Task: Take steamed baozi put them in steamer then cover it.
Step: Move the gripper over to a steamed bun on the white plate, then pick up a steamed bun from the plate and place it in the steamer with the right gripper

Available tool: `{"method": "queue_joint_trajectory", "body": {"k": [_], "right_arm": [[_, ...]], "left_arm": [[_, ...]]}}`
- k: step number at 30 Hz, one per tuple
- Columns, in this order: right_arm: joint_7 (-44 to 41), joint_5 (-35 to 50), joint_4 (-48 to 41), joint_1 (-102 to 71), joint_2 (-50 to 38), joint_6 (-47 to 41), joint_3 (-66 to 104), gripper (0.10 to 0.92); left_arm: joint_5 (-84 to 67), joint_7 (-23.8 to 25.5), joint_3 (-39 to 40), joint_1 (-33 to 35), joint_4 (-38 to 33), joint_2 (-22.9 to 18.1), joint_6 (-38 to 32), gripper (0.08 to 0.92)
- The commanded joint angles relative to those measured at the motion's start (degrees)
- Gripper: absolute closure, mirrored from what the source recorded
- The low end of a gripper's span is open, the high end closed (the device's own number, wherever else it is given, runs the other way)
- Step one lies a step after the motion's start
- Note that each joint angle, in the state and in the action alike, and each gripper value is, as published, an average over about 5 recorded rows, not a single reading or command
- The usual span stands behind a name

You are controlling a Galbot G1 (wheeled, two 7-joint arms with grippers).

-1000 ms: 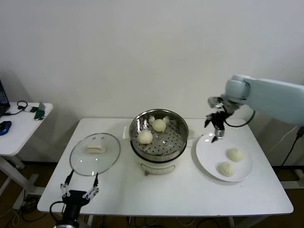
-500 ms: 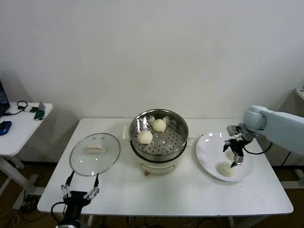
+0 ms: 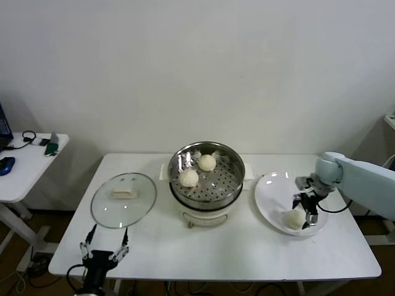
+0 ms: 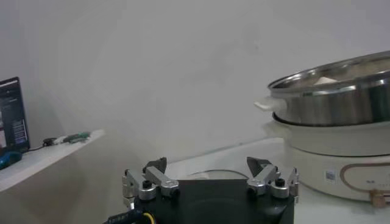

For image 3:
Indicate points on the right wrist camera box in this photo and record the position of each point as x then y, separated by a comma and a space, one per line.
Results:
304, 182

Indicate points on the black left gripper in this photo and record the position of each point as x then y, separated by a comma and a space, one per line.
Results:
98, 265

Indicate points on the white stand foot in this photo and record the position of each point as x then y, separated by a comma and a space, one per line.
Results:
379, 237

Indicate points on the blue computer mouse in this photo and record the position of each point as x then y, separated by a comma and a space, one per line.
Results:
6, 165

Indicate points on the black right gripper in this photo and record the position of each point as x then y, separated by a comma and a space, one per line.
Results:
310, 202

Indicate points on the large white plate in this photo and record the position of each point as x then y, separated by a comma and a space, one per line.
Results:
271, 197

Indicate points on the white steamed baozi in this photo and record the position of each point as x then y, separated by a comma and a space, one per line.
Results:
206, 162
189, 179
293, 219

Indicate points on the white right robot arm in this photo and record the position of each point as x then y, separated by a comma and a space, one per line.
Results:
364, 182

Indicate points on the white side table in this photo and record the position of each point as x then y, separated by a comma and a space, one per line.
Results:
27, 172

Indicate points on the round glass pot lid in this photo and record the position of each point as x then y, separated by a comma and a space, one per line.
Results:
108, 209

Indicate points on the small black device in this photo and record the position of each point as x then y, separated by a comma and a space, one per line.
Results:
44, 142

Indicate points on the perforated steel steamer basket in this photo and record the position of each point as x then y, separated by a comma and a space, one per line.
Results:
216, 188

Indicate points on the cream electric cooking pot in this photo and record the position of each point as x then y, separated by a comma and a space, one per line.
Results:
203, 217

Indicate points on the green circuit board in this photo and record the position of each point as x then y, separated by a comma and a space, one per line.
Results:
52, 145

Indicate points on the small white adapter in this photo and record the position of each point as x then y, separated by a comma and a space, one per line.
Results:
36, 142

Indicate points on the floor power strip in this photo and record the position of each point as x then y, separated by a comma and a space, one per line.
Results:
37, 263

